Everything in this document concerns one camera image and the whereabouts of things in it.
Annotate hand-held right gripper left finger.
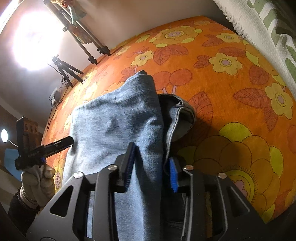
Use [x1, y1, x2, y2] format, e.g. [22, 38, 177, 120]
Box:
[26, 142, 136, 241]

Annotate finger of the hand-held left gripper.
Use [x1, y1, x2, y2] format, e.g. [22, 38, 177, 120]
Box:
[42, 136, 74, 158]

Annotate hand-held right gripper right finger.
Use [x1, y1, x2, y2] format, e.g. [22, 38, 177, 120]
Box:
[169, 156, 270, 241]

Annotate blue denim pants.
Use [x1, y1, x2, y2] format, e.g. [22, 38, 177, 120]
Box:
[62, 70, 197, 241]

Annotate person's left forearm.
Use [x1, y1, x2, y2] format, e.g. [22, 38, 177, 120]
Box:
[8, 189, 42, 232]

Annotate person's left hand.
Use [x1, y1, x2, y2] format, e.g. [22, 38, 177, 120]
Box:
[21, 163, 56, 208]

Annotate small round lamp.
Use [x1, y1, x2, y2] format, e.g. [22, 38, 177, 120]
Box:
[0, 129, 19, 147]

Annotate small black tripod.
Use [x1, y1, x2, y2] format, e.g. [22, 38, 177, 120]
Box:
[52, 56, 84, 88]

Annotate orange floral bedspread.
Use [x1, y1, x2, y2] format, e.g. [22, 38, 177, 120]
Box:
[42, 15, 296, 224]

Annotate colourful patterned cloth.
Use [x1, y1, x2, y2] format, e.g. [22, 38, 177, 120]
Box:
[52, 0, 87, 44]

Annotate black power strip cable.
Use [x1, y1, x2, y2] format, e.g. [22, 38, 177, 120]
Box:
[46, 102, 59, 132]

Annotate black ring light cable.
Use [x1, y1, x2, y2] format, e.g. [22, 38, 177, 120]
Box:
[47, 64, 72, 93]

